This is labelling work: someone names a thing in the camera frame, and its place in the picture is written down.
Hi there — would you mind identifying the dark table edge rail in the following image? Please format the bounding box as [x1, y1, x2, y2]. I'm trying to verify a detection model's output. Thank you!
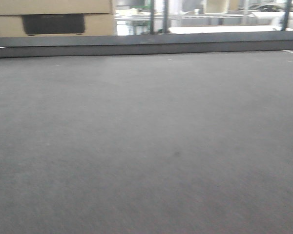
[0, 31, 293, 58]

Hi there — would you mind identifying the black vertical post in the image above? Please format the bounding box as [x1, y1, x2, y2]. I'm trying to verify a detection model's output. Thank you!
[149, 0, 155, 35]
[162, 0, 169, 34]

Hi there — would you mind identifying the white background table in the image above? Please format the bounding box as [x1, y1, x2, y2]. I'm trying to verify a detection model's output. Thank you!
[169, 25, 282, 34]

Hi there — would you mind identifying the upper cardboard box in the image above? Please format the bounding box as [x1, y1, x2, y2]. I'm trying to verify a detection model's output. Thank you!
[0, 0, 114, 15]

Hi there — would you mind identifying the cardboard box with black print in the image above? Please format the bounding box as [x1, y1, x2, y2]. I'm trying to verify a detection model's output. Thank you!
[0, 14, 115, 38]

